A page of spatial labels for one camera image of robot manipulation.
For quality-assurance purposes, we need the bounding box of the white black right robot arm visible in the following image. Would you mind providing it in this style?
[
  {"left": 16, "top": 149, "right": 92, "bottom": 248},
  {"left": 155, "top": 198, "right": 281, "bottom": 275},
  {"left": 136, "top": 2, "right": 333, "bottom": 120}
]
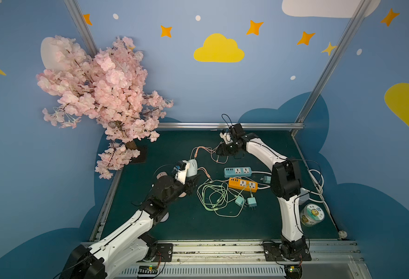
[{"left": 217, "top": 123, "right": 308, "bottom": 252}]

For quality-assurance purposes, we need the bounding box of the silver tin can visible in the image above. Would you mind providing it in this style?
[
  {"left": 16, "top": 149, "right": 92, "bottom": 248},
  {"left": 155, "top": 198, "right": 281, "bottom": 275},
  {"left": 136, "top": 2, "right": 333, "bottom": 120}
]
[{"left": 299, "top": 188, "right": 310, "bottom": 205}]

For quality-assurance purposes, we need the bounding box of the teal power strip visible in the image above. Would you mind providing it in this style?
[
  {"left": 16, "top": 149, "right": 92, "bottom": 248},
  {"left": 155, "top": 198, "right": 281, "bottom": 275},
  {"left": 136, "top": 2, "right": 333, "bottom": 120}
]
[{"left": 224, "top": 167, "right": 253, "bottom": 178}]

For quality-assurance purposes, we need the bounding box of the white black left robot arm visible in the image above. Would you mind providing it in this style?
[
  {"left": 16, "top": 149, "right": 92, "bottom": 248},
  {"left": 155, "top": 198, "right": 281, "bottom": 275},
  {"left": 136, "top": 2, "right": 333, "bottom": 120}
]
[{"left": 55, "top": 174, "right": 200, "bottom": 279}]

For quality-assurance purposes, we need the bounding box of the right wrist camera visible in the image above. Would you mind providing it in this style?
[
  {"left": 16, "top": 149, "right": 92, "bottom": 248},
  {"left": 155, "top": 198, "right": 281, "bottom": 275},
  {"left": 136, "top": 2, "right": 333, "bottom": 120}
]
[{"left": 220, "top": 129, "right": 233, "bottom": 145}]

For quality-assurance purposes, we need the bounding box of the pale green wireless mouse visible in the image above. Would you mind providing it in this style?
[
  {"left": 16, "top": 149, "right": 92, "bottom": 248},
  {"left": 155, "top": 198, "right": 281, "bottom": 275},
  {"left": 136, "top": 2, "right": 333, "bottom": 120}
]
[{"left": 187, "top": 159, "right": 198, "bottom": 177}]

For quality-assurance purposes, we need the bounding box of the teal charger with green cable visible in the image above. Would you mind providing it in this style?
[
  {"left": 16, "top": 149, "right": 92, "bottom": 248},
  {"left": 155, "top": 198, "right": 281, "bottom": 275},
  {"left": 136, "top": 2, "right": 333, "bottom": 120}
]
[{"left": 235, "top": 196, "right": 245, "bottom": 208}]

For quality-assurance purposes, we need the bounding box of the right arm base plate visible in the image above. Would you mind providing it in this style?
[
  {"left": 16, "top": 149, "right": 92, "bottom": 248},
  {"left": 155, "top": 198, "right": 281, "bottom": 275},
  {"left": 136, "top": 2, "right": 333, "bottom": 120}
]
[{"left": 261, "top": 240, "right": 312, "bottom": 262}]

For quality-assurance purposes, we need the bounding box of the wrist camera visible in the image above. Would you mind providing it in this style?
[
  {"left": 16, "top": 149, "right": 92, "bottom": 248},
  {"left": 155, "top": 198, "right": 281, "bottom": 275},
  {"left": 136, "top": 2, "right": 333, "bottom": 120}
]
[
  {"left": 220, "top": 129, "right": 233, "bottom": 145},
  {"left": 173, "top": 160, "right": 190, "bottom": 185}
]

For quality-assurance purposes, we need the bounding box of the orange power strip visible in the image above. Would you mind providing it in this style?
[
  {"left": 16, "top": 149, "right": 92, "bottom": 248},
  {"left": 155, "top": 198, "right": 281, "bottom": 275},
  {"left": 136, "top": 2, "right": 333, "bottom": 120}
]
[{"left": 228, "top": 177, "right": 258, "bottom": 193}]

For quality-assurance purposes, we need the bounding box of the pink cherry blossom tree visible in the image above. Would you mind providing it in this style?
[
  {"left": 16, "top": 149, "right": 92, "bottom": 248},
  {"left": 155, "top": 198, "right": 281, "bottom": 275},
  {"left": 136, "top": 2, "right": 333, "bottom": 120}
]
[{"left": 37, "top": 36, "right": 173, "bottom": 180}]

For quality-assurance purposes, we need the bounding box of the lilac wireless mouse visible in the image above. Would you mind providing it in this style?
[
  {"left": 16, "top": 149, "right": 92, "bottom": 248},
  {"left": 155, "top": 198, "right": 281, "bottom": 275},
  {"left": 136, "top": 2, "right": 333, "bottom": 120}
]
[{"left": 160, "top": 212, "right": 169, "bottom": 223}]

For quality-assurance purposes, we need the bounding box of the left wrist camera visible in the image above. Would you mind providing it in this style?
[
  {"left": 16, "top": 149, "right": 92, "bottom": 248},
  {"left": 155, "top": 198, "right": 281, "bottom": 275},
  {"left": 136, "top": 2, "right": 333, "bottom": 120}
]
[{"left": 173, "top": 160, "right": 190, "bottom": 185}]

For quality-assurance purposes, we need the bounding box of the green charging cable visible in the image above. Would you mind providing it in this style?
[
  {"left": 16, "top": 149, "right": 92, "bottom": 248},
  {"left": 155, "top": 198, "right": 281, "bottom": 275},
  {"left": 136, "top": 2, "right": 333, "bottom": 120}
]
[{"left": 196, "top": 179, "right": 247, "bottom": 219}]

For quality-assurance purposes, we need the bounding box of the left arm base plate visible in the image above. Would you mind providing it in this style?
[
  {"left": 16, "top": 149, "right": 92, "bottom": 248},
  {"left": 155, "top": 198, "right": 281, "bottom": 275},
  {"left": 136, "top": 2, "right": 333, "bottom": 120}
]
[{"left": 142, "top": 243, "right": 174, "bottom": 262}]

